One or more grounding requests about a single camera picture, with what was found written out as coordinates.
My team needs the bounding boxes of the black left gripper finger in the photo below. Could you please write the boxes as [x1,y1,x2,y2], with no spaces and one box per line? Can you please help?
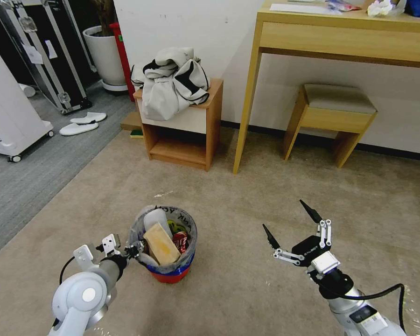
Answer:
[125,244,144,262]

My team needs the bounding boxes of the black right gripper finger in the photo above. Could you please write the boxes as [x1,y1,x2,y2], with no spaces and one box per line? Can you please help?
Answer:
[299,200,333,250]
[262,224,306,266]

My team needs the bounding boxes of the red trash bin with liner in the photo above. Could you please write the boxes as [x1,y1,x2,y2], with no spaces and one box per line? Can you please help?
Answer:
[128,204,198,284]

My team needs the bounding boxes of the beige floor rug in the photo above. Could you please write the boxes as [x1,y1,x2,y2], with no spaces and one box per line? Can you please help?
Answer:
[0,112,420,336]

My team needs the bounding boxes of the tan wooden block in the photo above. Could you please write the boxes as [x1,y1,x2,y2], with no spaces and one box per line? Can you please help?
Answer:
[142,222,182,266]

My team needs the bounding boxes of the white plastic container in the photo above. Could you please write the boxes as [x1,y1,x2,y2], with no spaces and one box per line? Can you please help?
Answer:
[143,209,171,239]

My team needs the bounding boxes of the red drink can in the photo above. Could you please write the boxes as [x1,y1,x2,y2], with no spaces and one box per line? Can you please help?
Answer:
[171,232,189,254]

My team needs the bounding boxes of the yellow green wrapper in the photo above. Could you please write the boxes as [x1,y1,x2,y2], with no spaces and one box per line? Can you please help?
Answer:
[167,219,187,234]

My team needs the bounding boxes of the wooden stool with grey cushion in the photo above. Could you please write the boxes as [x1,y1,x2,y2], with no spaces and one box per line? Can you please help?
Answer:
[283,84,378,169]

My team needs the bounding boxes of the small wooden board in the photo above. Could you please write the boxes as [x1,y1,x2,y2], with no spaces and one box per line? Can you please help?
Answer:
[120,112,143,132]

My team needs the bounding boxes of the white slipper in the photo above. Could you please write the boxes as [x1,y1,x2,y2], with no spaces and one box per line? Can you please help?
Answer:
[70,112,108,125]
[59,121,100,136]

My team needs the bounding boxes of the wooden nightstand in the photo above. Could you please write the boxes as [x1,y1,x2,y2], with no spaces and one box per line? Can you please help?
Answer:
[133,78,224,173]

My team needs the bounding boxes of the grey and black jacket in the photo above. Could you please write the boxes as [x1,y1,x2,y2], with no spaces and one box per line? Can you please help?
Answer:
[131,47,210,122]

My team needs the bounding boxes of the white wheeled appliance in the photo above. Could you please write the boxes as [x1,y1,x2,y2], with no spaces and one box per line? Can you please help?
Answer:
[0,34,55,163]

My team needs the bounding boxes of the white plant pot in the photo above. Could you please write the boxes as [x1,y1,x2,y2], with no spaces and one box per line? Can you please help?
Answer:
[82,25,129,97]

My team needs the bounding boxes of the light wooden desk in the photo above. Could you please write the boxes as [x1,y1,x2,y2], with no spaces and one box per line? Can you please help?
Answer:
[232,0,420,175]

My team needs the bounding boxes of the black flight case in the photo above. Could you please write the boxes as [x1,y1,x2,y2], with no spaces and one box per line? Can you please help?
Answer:
[0,0,99,115]

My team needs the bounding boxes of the white paper sheet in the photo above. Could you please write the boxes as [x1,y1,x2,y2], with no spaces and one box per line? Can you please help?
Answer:
[269,2,341,15]

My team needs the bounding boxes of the colourful snack packet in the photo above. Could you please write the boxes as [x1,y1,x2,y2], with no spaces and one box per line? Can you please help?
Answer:
[323,0,362,13]

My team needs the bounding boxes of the crumpled white plastic bag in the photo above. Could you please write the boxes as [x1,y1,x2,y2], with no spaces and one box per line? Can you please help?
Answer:
[366,0,407,18]

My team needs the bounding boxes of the brown plant trunk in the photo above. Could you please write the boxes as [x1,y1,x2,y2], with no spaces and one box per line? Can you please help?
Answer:
[90,0,115,37]

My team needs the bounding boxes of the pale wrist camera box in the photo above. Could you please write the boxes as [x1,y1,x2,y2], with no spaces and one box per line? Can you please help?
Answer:
[101,233,122,255]
[311,252,341,276]

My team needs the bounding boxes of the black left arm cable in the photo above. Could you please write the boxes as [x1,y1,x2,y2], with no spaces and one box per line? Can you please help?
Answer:
[58,256,76,285]

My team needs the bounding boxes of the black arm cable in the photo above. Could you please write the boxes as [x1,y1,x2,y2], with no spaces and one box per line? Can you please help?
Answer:
[58,256,76,285]
[321,284,406,333]

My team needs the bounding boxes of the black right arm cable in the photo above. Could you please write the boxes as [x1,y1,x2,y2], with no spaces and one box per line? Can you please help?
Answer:
[321,284,406,333]

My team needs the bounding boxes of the red post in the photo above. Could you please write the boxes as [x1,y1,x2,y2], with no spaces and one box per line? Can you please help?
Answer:
[109,22,136,103]

